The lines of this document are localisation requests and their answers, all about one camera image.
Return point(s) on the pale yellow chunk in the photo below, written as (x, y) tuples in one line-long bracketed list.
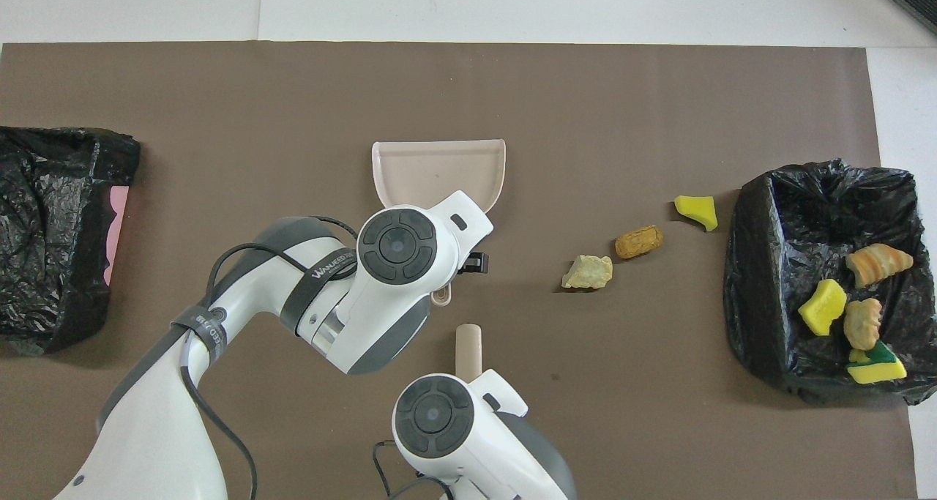
[(587, 272)]

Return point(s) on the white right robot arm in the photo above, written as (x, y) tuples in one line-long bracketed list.
[(468, 434)]

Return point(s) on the brown bread roll toy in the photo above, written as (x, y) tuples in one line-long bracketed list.
[(639, 241)]

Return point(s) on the right black bagged bin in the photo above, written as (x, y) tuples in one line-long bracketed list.
[(44, 229)]

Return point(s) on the pale dumpling toy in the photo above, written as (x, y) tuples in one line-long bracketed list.
[(864, 323)]

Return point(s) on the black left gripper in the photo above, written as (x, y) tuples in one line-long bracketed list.
[(476, 263)]

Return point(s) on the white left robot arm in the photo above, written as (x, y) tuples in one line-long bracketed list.
[(161, 441)]

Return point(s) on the yellow sponge wedge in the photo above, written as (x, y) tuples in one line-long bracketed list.
[(697, 210)]

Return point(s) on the orange striped croissant toy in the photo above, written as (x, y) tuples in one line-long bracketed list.
[(878, 263)]

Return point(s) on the beige hand brush black bristles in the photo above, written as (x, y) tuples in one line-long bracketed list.
[(468, 350)]

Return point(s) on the black plastic trash bag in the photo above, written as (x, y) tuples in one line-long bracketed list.
[(790, 266)]

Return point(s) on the pink bin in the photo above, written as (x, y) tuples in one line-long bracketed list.
[(116, 229)]

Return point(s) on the beige plastic dustpan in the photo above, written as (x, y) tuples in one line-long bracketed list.
[(432, 170)]

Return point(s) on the brown paper table mat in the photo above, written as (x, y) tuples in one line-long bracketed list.
[(219, 119)]

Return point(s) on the yellow sponge piece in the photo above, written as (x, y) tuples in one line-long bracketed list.
[(875, 370), (823, 307)]

